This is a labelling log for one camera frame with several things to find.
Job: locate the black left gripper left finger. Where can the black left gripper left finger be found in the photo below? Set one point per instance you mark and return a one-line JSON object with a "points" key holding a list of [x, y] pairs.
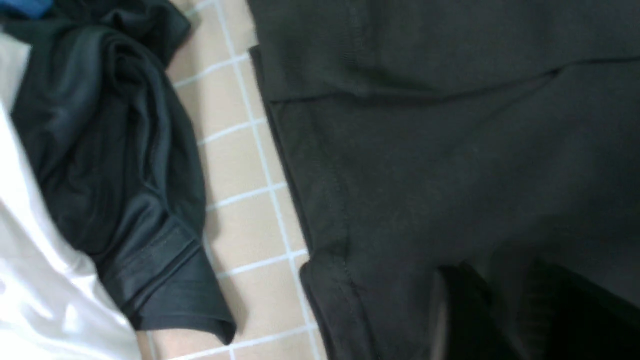
{"points": [[469, 317]]}

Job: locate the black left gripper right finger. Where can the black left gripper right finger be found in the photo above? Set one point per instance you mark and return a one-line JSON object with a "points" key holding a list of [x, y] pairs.
{"points": [[564, 316]]}

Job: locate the dark gray long-sleeved shirt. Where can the dark gray long-sleeved shirt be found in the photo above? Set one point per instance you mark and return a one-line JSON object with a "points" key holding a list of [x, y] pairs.
{"points": [[420, 133]]}

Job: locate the dark teal crumpled shirt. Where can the dark teal crumpled shirt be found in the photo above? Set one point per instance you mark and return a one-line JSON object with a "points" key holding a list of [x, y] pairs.
{"points": [[116, 158]]}

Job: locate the white crumpled shirt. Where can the white crumpled shirt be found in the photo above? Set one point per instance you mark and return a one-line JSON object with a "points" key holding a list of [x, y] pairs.
{"points": [[52, 303]]}

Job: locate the beige checkered tablecloth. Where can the beige checkered tablecloth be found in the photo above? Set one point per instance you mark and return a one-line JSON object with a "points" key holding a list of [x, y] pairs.
{"points": [[252, 238]]}

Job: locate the blue crumpled garment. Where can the blue crumpled garment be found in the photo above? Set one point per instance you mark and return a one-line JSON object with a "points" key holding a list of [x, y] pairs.
{"points": [[31, 9]]}

